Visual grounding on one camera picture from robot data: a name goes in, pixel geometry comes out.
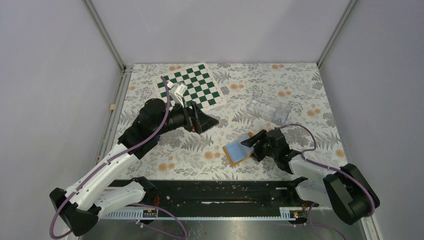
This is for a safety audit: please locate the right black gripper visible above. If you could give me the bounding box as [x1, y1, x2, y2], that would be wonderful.
[240, 129, 278, 163]

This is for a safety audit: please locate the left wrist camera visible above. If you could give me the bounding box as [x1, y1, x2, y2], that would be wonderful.
[167, 81, 188, 108]

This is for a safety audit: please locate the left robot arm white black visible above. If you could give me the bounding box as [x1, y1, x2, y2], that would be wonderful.
[49, 98, 219, 237]

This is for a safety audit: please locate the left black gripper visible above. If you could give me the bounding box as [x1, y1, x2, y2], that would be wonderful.
[153, 97, 219, 137]

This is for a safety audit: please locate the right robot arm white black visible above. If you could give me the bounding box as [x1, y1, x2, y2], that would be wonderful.
[240, 127, 381, 225]

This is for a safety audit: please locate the floral tablecloth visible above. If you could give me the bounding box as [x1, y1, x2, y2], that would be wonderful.
[118, 63, 347, 181]

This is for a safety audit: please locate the green white chessboard mat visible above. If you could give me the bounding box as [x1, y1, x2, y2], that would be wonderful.
[162, 63, 228, 112]

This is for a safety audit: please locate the slotted white cable duct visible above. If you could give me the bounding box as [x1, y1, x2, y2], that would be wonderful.
[101, 207, 299, 221]

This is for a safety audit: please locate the clear plastic box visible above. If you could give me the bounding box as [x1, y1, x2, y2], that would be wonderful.
[247, 97, 292, 126]

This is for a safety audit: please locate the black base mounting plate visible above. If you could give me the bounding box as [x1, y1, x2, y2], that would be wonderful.
[123, 180, 320, 219]

